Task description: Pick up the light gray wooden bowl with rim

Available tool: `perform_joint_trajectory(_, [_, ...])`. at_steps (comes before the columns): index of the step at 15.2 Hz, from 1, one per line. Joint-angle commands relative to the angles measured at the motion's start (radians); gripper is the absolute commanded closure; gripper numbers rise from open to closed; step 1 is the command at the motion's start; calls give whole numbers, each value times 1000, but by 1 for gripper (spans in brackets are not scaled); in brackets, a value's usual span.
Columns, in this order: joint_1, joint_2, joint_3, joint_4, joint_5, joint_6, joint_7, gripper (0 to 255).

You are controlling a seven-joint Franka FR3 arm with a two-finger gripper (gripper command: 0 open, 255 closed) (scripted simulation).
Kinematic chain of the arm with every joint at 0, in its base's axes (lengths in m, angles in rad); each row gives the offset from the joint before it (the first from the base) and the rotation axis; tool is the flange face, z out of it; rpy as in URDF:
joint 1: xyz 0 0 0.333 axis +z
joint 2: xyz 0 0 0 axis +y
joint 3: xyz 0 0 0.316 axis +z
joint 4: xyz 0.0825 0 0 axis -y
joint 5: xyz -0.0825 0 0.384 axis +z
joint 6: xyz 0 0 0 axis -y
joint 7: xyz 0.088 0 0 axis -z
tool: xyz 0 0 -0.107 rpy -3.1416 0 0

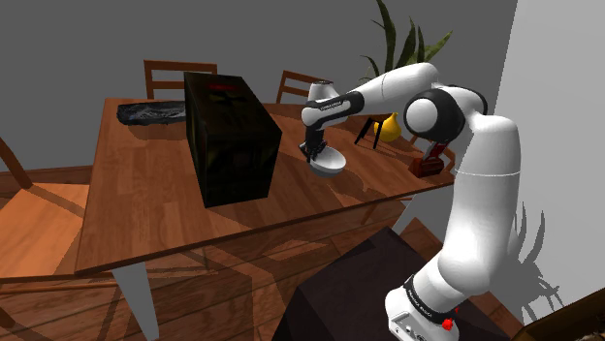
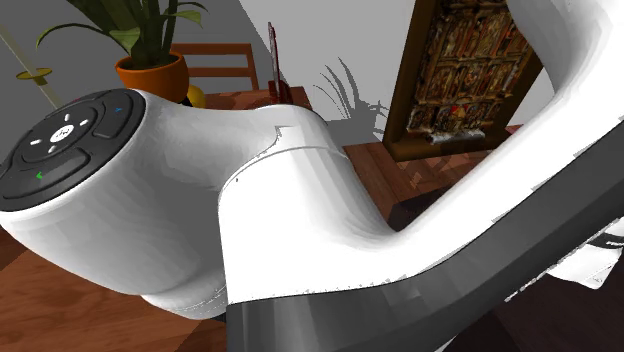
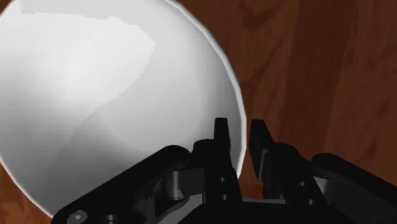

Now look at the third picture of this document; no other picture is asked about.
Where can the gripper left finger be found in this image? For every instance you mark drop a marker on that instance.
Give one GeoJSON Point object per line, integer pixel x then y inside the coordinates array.
{"type": "Point", "coordinates": [198, 173]}

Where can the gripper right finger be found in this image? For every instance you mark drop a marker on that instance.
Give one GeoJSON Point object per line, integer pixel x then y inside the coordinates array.
{"type": "Point", "coordinates": [291, 167]}

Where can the white bowl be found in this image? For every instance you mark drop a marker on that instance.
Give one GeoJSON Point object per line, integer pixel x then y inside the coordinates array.
{"type": "Point", "coordinates": [102, 93]}

